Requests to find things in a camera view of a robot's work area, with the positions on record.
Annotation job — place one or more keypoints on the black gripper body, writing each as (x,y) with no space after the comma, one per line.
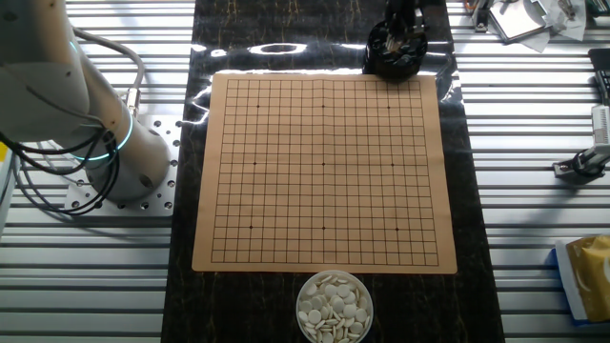
(401,10)

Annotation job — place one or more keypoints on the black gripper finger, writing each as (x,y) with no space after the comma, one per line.
(395,38)
(415,24)

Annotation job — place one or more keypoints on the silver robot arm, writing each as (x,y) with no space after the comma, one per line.
(47,86)

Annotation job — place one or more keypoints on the tan go board mat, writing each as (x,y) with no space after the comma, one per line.
(295,190)

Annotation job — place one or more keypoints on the black bowl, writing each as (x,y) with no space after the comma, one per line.
(395,69)

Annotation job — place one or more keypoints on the silver flat tablet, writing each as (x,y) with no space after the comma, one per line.
(514,19)

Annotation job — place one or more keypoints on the crumpled white paper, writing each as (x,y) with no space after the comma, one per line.
(564,19)

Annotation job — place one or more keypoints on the black keypad device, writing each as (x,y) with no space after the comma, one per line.
(601,71)

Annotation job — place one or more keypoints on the white ribbed device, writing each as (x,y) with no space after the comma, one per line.
(601,124)

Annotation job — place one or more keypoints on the white go stone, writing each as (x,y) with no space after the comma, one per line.
(356,328)
(338,305)
(311,289)
(349,310)
(314,316)
(343,290)

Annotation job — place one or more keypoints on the black marble pattern mat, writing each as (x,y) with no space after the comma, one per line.
(419,309)

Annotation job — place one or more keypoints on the white bowl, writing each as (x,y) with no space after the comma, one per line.
(299,314)

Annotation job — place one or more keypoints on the yellow and blue box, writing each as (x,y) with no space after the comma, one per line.
(564,286)

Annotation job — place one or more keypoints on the yellow foil packet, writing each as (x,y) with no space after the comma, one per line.
(593,276)

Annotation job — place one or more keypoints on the yellow topped white box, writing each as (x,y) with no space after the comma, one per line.
(6,190)

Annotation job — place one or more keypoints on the metal camera clamp mount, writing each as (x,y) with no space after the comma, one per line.
(583,164)

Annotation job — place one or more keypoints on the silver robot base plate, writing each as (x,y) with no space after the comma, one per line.
(157,205)

